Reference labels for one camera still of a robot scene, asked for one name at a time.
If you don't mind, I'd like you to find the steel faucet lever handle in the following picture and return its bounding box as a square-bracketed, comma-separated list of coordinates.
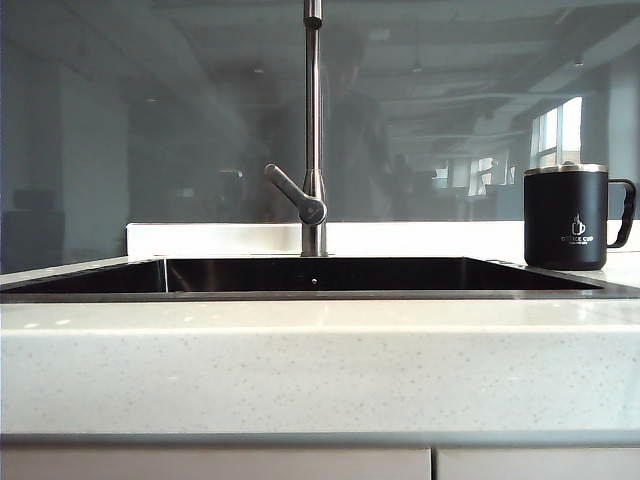
[263, 163, 329, 226]

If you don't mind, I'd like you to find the black steel-rimmed office mug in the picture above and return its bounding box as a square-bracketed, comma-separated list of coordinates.
[523, 162, 639, 272]

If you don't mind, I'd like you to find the black undermount sink basin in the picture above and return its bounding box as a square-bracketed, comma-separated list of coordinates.
[0, 255, 621, 302]

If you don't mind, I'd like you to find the steel faucet pipe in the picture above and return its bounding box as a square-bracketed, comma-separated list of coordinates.
[299, 0, 331, 258]

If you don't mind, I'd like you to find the wide beige cabinet front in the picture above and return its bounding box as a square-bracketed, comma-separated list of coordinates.
[0, 447, 434, 480]

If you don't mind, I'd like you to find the narrow beige cabinet front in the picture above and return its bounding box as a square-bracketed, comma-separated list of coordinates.
[435, 447, 640, 480]

